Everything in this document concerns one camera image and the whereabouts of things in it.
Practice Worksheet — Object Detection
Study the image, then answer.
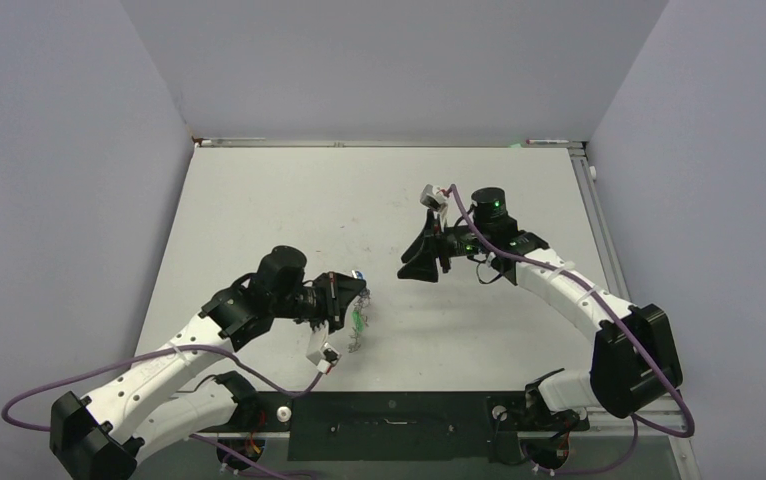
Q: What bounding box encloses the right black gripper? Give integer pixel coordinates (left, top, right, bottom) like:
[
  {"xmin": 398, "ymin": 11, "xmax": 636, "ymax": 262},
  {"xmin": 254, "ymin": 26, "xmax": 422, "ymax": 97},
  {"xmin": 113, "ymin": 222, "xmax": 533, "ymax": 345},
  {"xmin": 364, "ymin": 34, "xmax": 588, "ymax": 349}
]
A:
[{"xmin": 399, "ymin": 210, "xmax": 491, "ymax": 281}]

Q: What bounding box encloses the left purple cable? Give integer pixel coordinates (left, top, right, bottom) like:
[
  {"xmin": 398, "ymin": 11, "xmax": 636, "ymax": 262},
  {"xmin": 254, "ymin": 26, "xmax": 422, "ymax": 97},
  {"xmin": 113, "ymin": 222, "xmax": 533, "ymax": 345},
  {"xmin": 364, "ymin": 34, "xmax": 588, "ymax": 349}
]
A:
[{"xmin": 1, "ymin": 344, "xmax": 329, "ymax": 480}]

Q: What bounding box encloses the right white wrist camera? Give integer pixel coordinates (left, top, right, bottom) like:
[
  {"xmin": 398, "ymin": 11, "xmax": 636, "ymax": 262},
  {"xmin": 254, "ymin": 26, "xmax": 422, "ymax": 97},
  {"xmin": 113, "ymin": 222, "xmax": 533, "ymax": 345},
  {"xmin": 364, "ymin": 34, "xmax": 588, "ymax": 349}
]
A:
[{"xmin": 419, "ymin": 184, "xmax": 449, "ymax": 213}]

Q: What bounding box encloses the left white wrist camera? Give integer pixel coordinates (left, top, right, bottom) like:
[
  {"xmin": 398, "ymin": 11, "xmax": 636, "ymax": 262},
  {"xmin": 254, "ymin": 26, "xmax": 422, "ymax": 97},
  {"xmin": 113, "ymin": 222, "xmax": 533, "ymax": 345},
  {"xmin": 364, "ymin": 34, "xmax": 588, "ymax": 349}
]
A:
[{"xmin": 305, "ymin": 323, "xmax": 341, "ymax": 375}]

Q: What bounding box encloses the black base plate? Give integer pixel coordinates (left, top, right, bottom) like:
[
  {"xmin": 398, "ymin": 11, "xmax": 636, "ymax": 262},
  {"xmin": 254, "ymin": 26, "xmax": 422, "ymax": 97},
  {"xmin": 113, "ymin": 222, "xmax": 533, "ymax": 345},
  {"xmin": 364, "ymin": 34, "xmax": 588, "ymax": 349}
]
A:
[{"xmin": 211, "ymin": 391, "xmax": 590, "ymax": 463}]

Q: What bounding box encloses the green key tag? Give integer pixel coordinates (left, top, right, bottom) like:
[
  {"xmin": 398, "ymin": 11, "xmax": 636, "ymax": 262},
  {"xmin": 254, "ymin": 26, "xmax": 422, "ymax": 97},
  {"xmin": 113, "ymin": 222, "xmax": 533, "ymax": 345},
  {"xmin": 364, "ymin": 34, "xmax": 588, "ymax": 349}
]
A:
[{"xmin": 352, "ymin": 311, "xmax": 366, "ymax": 332}]

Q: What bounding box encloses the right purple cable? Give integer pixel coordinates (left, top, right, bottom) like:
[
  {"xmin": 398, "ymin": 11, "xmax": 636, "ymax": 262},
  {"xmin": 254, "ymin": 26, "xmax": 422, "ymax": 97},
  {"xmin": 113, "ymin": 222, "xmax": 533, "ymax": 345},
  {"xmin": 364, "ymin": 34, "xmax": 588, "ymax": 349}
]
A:
[{"xmin": 447, "ymin": 184, "xmax": 696, "ymax": 478}]

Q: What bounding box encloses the purple cable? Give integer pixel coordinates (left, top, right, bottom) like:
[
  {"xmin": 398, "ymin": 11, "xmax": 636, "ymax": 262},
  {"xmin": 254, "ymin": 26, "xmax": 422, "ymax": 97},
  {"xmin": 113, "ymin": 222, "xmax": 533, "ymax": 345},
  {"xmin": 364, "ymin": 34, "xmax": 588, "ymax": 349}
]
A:
[
  {"xmin": 1, "ymin": 344, "xmax": 329, "ymax": 480},
  {"xmin": 447, "ymin": 184, "xmax": 696, "ymax": 478}
]

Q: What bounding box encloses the aluminium frame rail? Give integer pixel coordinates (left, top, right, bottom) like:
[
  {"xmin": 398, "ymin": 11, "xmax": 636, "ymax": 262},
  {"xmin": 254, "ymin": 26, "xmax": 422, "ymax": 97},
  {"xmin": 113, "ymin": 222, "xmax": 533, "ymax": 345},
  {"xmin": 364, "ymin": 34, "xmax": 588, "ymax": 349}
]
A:
[{"xmin": 96, "ymin": 390, "xmax": 694, "ymax": 440}]

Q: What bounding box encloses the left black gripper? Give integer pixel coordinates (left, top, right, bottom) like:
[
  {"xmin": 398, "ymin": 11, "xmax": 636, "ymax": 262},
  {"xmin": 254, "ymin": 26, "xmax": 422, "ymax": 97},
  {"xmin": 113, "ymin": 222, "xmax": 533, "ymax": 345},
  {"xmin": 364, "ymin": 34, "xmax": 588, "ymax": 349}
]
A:
[{"xmin": 271, "ymin": 271, "xmax": 365, "ymax": 336}]

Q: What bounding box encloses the silver disc key ring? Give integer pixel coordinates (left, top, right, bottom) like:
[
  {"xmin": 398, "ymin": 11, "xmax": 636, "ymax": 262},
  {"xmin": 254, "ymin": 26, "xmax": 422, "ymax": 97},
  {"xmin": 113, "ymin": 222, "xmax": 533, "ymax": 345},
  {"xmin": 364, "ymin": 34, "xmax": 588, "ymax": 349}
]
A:
[{"xmin": 347, "ymin": 291, "xmax": 374, "ymax": 354}]

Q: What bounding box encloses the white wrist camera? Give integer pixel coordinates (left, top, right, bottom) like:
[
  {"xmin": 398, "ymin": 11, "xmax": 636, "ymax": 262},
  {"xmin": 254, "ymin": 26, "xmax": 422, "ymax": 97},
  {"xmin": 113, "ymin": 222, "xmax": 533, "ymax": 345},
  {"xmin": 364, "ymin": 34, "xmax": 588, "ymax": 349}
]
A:
[
  {"xmin": 419, "ymin": 184, "xmax": 449, "ymax": 213},
  {"xmin": 305, "ymin": 323, "xmax": 341, "ymax": 375}
]

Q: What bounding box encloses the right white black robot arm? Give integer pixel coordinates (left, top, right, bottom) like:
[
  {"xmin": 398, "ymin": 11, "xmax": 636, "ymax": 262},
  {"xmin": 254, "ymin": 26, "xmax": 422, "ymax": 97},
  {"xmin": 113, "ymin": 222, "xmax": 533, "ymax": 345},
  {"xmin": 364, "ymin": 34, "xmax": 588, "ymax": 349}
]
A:
[{"xmin": 397, "ymin": 185, "xmax": 683, "ymax": 428}]

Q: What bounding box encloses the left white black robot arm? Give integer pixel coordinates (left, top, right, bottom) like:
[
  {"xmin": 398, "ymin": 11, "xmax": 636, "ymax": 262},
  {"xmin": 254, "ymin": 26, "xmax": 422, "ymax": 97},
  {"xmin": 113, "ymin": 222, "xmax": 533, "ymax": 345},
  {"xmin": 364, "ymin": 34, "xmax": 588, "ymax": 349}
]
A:
[{"xmin": 49, "ymin": 246, "xmax": 367, "ymax": 479}]

